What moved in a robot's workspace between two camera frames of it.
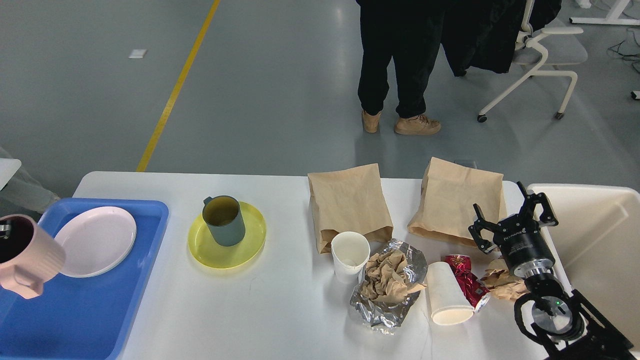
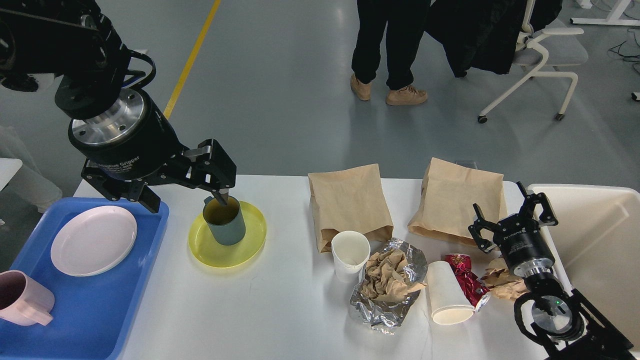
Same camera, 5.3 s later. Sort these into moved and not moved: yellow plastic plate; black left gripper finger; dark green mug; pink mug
Moved: pink mug; black left gripper finger
Not moved: dark green mug; yellow plastic plate
